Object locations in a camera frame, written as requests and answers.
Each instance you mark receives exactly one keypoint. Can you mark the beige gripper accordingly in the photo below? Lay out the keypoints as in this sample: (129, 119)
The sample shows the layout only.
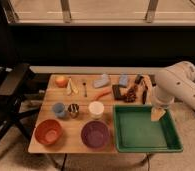
(157, 113)

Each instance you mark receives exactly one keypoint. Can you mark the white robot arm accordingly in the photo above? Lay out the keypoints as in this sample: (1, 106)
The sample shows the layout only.
(175, 81)

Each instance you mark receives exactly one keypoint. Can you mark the purple bowl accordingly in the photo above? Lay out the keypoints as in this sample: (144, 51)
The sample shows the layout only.
(95, 135)

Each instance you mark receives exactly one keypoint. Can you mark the orange bowl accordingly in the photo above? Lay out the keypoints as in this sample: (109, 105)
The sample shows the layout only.
(48, 132)

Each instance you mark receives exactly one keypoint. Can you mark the green plastic tray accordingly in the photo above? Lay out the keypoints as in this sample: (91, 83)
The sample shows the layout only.
(135, 132)

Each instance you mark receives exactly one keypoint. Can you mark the brown grape bunch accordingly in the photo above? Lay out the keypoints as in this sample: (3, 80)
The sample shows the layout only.
(130, 95)

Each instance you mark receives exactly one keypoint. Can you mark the dark rectangular block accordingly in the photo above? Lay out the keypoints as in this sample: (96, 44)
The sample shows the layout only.
(116, 92)

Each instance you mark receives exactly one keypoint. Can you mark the orange carrot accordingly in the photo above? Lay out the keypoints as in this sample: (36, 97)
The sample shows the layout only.
(102, 93)

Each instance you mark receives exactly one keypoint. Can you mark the white cup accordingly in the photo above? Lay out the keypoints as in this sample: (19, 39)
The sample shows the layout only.
(96, 109)

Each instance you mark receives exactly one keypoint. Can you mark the blue cloth left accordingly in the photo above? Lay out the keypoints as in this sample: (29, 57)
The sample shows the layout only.
(103, 81)

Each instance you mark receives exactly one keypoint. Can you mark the shiny metal cup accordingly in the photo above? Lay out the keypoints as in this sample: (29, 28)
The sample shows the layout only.
(73, 110)

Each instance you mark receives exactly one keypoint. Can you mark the peeled banana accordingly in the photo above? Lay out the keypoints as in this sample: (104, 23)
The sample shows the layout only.
(71, 87)

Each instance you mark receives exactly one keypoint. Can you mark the blue cup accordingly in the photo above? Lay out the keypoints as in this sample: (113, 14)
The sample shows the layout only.
(59, 110)

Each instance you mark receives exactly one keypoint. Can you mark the orange apple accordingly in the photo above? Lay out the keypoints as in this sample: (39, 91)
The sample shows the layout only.
(61, 81)

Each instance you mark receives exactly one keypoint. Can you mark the black office chair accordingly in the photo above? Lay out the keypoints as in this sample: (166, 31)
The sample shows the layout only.
(11, 96)

